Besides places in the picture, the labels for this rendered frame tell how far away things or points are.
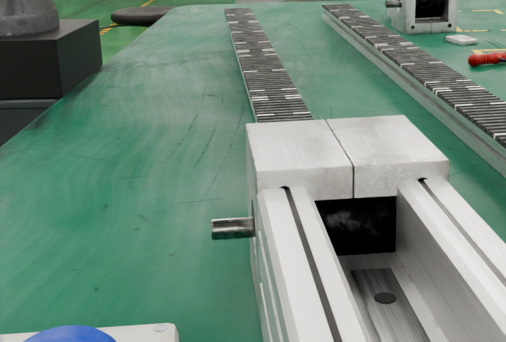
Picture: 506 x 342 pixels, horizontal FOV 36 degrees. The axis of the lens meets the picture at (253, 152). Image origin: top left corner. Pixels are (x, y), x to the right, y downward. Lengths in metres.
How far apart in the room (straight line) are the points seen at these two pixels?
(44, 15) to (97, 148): 0.33
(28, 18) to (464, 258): 0.81
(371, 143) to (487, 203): 0.20
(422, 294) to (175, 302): 0.16
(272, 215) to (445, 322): 0.09
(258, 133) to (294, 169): 0.07
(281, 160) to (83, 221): 0.23
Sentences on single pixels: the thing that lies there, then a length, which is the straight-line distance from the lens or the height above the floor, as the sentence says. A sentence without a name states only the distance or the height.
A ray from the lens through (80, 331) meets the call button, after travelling 0.30.
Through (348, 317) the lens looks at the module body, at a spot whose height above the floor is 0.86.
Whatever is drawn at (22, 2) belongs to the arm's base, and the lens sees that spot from 1.05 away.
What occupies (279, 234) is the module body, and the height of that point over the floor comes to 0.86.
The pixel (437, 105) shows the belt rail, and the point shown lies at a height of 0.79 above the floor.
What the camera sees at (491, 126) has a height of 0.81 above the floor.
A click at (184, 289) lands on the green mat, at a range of 0.48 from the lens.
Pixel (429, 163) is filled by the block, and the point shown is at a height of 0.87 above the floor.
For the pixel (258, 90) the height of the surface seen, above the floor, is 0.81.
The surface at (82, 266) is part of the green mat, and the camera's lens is 0.53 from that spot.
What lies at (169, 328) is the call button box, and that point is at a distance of 0.32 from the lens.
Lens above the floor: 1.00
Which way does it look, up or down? 18 degrees down
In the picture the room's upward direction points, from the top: 2 degrees counter-clockwise
